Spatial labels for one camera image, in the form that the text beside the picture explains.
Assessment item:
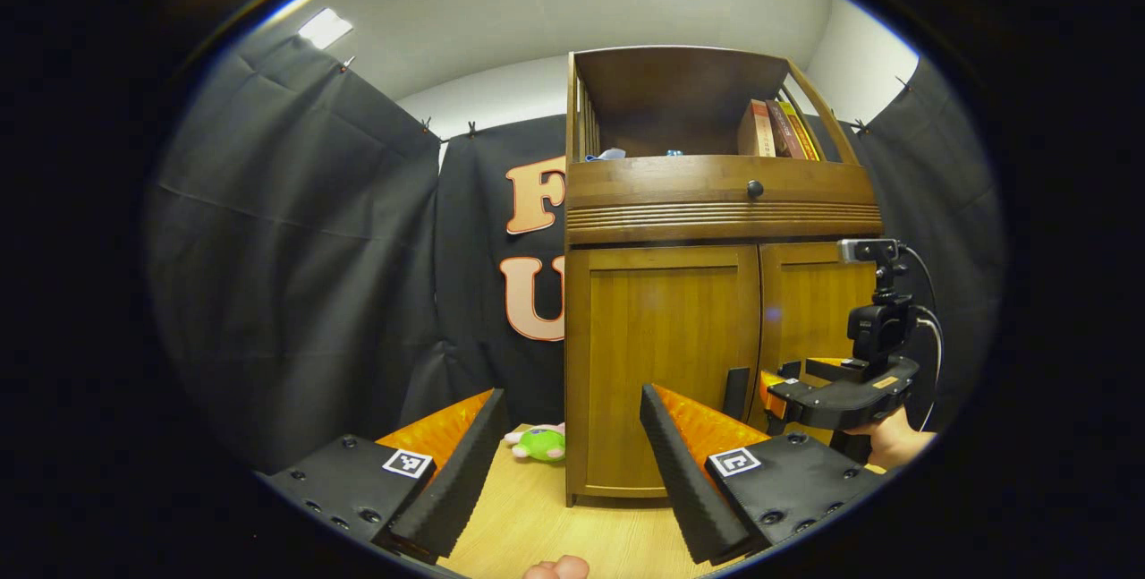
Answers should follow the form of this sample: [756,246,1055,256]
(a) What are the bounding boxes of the yellow book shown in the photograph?
[780,101,826,162]

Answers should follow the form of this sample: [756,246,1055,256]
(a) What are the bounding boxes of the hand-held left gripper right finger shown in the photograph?
[639,382,904,566]

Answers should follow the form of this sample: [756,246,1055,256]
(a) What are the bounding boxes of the wooden cabinet door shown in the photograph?
[565,245,762,499]
[759,242,882,446]

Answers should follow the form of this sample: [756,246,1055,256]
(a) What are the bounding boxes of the wooden double-door shoe cabinet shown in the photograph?
[562,46,886,508]

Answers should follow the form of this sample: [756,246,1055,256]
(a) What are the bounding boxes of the black backdrop cloth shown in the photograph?
[148,24,1007,473]

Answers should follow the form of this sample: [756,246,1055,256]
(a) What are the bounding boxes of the green plush toy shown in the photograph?
[504,422,566,464]

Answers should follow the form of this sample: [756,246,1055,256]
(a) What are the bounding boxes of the small ceiling light panel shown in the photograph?
[297,8,354,50]

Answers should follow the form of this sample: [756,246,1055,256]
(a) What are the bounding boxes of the wooden cabinet drawer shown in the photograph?
[566,155,882,206]

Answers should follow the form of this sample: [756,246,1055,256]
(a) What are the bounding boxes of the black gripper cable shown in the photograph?
[897,243,946,432]

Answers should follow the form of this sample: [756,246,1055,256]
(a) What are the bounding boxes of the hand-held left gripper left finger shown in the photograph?
[255,387,509,566]

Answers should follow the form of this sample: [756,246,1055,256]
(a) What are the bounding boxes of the dark red book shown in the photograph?
[766,99,806,159]

